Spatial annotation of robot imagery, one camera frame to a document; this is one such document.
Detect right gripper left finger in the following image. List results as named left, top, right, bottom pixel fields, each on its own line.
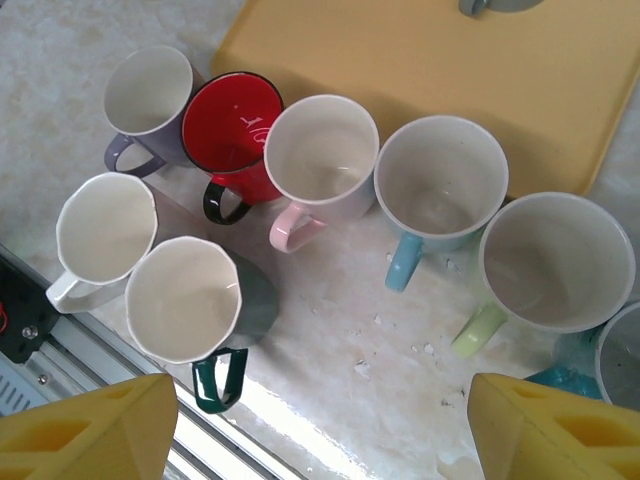
left=0, top=372, right=180, bottom=480

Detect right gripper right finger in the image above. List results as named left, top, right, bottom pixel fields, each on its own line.
left=466, top=372, right=640, bottom=480

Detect teal mug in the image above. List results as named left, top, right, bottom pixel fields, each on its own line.
left=522, top=299, right=640, bottom=407

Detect dark green faceted mug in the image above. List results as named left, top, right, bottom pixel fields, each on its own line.
left=124, top=235, right=281, bottom=415

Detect light green mug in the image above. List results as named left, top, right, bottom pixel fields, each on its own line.
left=449, top=192, right=637, bottom=360

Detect white faceted mug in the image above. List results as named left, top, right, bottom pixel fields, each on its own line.
left=45, top=172, right=160, bottom=315

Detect light blue mug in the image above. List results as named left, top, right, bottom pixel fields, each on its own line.
left=372, top=115, right=510, bottom=293

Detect red mug black handle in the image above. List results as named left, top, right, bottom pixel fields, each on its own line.
left=180, top=72, right=286, bottom=226

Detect pink round mug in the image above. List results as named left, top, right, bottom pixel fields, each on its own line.
left=263, top=94, right=381, bottom=255

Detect purple mug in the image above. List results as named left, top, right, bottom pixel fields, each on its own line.
left=102, top=44, right=204, bottom=179

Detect grey mug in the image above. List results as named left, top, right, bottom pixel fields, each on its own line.
left=458, top=0, right=547, bottom=17

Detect yellow plastic tray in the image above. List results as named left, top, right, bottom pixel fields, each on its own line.
left=209, top=0, right=640, bottom=197

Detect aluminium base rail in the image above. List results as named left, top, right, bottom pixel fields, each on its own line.
left=19, top=287, right=326, bottom=480

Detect white slotted cable duct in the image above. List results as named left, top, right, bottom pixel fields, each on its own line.
left=0, top=367, right=39, bottom=417

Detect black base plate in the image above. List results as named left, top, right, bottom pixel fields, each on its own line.
left=0, top=244, right=60, bottom=367

